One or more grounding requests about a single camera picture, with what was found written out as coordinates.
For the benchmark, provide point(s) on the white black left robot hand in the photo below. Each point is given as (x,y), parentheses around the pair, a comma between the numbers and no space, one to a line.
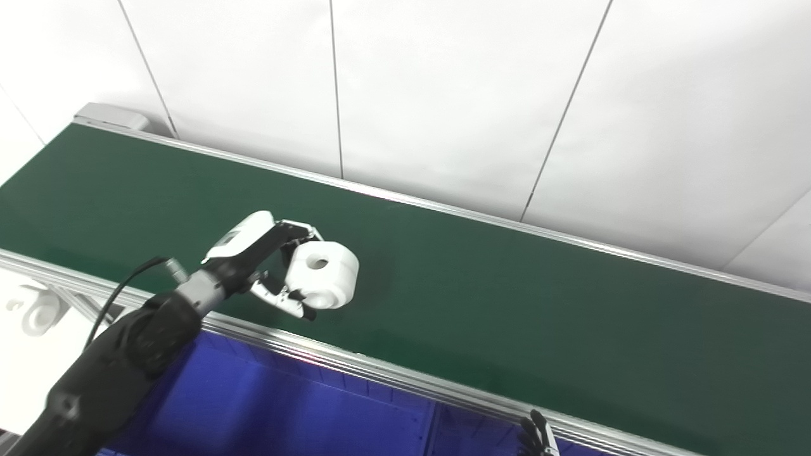
(244,250)

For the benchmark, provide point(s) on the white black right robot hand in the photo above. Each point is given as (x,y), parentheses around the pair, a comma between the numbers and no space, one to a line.
(538,437)

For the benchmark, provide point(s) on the white round plastic part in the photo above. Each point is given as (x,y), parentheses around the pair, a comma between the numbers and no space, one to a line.
(326,275)

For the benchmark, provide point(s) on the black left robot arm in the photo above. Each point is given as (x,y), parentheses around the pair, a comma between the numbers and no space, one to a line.
(120,361)

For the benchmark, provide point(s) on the blue plastic bin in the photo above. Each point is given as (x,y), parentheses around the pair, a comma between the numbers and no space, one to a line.
(475,437)
(266,405)

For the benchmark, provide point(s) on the white conveyor support bracket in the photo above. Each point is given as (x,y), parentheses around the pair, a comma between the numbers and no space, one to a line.
(38,313)

